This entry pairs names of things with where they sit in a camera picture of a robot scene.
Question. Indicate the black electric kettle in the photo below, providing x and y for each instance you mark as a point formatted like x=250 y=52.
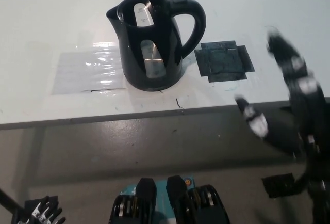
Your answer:
x=165 y=53

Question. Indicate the black table leg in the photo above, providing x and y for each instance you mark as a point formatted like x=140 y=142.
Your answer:
x=9 y=200

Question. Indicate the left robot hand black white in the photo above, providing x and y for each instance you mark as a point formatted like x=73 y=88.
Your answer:
x=42 y=212

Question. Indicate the clear plastic tape sheet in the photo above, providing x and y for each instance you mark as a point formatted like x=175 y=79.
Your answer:
x=85 y=71

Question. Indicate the black tape patch square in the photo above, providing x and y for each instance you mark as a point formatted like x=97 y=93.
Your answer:
x=223 y=61

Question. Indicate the robot torso black teal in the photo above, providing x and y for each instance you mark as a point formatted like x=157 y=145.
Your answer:
x=178 y=203

